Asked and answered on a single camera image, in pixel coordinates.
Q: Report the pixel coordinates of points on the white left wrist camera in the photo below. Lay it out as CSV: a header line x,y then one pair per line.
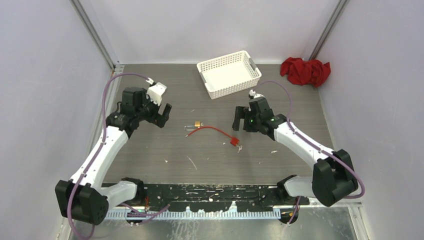
x,y
156,92

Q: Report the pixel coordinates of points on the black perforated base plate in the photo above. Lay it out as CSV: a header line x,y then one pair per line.
x,y
212,197

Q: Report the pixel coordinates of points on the crumpled red cloth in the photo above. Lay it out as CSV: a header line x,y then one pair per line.
x,y
305,72

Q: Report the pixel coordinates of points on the brass padlock silver shackle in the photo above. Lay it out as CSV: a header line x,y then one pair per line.
x,y
194,126

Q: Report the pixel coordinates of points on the small silver key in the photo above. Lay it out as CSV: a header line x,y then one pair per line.
x,y
239,148

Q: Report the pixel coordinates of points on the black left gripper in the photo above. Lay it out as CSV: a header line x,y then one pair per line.
x,y
157,119

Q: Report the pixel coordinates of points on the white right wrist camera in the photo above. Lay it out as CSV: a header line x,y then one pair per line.
x,y
254,95

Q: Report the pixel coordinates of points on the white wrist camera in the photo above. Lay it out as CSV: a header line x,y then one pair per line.
x,y
156,92
254,95

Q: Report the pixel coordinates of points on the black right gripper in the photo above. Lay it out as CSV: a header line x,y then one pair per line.
x,y
240,114

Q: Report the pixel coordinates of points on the aluminium slotted rail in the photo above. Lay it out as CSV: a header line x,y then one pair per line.
x,y
232,214

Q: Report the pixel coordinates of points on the white perforated plastic basket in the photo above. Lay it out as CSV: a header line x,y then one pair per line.
x,y
228,74

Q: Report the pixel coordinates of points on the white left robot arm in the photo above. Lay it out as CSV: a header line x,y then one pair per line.
x,y
83,198

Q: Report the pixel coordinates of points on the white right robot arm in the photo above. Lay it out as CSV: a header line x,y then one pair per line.
x,y
332,176

